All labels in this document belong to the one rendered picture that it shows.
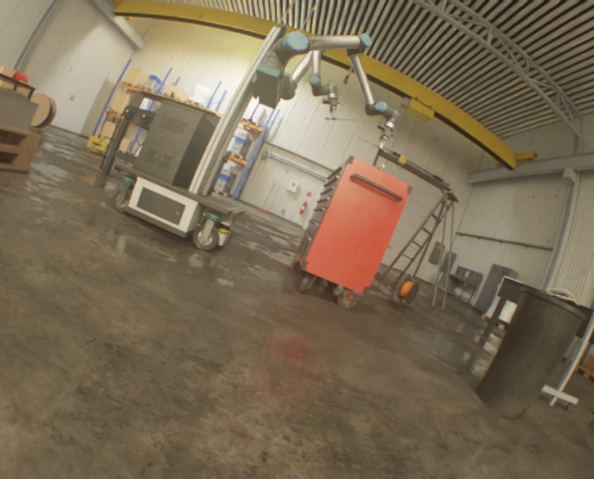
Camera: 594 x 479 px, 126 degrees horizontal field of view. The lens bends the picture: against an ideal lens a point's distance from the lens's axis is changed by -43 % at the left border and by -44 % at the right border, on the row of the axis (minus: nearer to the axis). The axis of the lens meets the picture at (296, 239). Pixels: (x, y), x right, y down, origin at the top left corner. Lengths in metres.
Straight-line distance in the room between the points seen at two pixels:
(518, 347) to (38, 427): 1.67
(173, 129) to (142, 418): 1.68
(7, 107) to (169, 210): 1.59
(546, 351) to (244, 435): 1.33
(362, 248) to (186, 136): 1.36
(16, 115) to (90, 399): 2.21
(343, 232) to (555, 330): 1.35
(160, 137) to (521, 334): 2.39
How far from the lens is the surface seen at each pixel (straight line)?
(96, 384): 0.63
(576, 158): 10.68
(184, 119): 1.90
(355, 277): 1.77
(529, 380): 1.54
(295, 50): 1.82
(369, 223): 1.74
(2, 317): 0.77
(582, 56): 10.46
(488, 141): 11.64
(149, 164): 1.93
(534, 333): 1.49
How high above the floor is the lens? 0.46
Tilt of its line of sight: 5 degrees down
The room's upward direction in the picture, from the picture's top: 24 degrees clockwise
